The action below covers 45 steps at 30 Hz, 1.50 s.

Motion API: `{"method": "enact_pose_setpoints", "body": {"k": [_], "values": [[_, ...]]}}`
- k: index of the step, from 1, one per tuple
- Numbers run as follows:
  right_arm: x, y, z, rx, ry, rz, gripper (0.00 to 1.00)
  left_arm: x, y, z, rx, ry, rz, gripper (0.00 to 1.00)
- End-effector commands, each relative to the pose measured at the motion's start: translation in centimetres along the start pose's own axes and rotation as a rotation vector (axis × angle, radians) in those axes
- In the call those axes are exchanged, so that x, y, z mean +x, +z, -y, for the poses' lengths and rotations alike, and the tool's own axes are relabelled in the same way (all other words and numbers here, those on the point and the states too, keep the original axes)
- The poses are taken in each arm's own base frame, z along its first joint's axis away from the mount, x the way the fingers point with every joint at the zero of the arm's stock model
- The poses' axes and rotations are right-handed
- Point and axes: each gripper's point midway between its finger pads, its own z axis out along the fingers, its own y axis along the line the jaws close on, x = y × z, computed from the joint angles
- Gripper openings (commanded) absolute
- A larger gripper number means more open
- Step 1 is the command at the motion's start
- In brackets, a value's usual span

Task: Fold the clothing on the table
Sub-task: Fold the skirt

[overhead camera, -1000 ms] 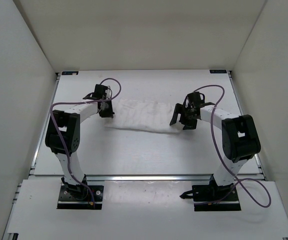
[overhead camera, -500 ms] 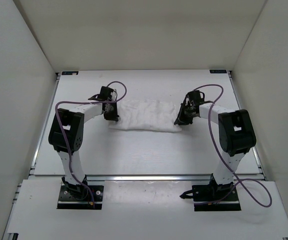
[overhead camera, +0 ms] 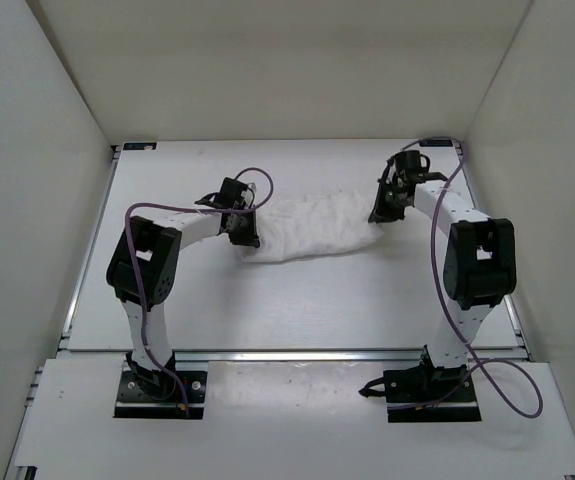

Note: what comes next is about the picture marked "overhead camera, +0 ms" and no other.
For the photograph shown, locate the white pleated skirt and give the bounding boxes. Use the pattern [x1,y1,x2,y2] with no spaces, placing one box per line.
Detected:
[239,190,383,264]

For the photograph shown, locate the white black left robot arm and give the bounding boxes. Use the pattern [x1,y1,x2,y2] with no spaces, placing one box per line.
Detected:
[106,176,260,405]

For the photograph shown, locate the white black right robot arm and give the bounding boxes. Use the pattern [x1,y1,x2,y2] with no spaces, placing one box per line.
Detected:
[368,150,517,401]

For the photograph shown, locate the dark label sticker right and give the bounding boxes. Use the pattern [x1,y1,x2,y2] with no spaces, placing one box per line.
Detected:
[418,138,453,148]

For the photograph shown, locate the dark label sticker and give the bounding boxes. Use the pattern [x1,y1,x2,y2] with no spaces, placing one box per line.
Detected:
[122,142,157,151]
[418,138,453,148]

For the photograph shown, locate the dark label sticker left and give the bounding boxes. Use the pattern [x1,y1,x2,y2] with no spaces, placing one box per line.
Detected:
[122,142,157,151]

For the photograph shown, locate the aluminium table rail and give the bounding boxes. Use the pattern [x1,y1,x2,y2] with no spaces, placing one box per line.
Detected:
[164,347,531,366]

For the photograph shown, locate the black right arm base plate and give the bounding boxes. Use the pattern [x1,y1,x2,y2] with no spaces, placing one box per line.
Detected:
[358,366,482,424]

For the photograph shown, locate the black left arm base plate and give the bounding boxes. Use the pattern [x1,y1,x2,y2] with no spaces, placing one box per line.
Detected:
[113,367,208,420]

